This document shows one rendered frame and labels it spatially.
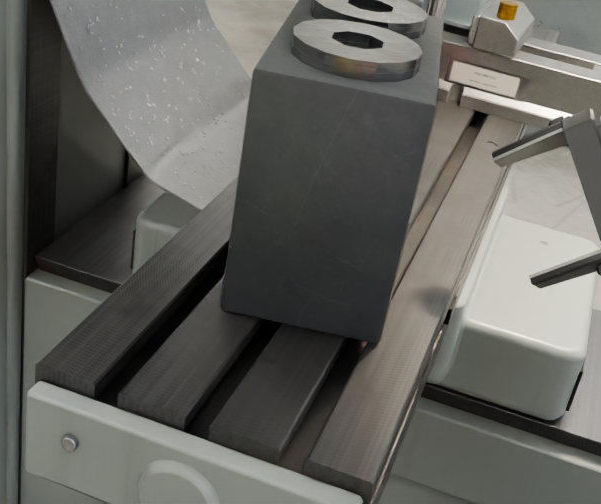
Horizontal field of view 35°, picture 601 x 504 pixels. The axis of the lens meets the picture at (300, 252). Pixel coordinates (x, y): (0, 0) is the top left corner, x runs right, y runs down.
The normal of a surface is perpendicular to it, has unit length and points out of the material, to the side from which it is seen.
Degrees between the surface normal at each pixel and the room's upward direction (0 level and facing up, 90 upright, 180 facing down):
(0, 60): 89
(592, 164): 61
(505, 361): 90
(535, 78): 90
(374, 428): 0
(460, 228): 0
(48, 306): 90
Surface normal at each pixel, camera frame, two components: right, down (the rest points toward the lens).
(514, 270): 0.15, -0.86
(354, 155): -0.15, 0.47
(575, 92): -0.37, 0.41
